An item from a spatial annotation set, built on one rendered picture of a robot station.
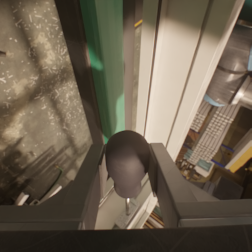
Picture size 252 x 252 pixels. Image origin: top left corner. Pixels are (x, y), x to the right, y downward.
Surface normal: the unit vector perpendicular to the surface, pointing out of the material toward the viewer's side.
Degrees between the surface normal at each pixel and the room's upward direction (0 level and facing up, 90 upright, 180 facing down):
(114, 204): 90
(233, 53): 90
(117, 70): 0
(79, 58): 90
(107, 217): 90
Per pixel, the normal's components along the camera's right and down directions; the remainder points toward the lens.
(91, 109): -0.60, 0.63
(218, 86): -0.59, 0.44
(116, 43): 0.80, 0.47
